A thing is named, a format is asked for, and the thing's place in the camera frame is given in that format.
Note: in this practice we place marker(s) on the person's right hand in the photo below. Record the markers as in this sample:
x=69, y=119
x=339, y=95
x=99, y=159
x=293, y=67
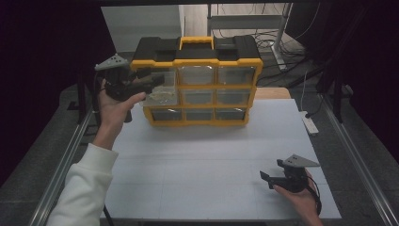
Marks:
x=302, y=201

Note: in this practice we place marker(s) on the aluminium floor rail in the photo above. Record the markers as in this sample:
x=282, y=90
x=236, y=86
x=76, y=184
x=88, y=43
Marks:
x=62, y=157
x=357, y=163

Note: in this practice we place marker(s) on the grid of clear drawers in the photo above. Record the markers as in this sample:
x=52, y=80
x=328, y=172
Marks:
x=233, y=97

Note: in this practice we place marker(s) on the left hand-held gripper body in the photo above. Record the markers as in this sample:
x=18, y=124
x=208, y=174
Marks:
x=120, y=84

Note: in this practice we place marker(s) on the wooden table board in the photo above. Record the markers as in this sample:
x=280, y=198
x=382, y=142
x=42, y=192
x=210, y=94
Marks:
x=271, y=93

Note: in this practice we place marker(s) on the grey metal shelf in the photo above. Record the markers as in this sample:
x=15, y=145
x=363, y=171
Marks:
x=244, y=21

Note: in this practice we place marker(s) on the black stand leg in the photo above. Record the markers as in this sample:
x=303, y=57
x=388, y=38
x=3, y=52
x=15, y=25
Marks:
x=81, y=97
x=338, y=100

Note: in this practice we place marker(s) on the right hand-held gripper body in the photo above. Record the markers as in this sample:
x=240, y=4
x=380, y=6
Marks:
x=295, y=177

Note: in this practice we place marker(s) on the clear plastic drawer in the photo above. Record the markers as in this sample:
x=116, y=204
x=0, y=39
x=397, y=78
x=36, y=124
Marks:
x=166, y=97

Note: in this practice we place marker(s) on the white power strip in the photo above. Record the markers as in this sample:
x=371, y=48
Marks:
x=310, y=124

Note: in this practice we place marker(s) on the person's left hand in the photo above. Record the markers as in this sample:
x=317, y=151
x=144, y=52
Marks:
x=113, y=113

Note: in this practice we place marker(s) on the silver metal stand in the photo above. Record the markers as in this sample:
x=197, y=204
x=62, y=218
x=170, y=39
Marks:
x=280, y=37

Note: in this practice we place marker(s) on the black curtain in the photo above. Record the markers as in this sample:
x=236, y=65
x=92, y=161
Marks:
x=367, y=62
x=47, y=62

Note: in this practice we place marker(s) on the yellow black drawer organizer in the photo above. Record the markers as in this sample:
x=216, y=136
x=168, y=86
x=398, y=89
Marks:
x=196, y=54

